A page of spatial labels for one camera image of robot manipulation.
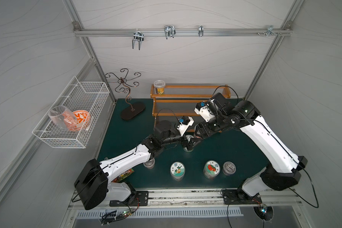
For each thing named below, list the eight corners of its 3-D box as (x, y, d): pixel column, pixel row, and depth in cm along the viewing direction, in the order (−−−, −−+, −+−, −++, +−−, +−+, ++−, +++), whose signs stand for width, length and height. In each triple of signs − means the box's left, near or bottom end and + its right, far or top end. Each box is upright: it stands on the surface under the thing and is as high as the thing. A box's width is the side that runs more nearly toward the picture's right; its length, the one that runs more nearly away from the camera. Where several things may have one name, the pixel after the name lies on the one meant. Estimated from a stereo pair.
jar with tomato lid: (204, 179, 81) (206, 175, 75) (202, 164, 86) (204, 159, 80) (218, 179, 81) (222, 175, 75) (215, 164, 86) (219, 159, 80)
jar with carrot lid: (170, 181, 79) (170, 177, 74) (170, 166, 85) (170, 161, 79) (185, 181, 79) (185, 177, 74) (184, 166, 85) (185, 161, 79)
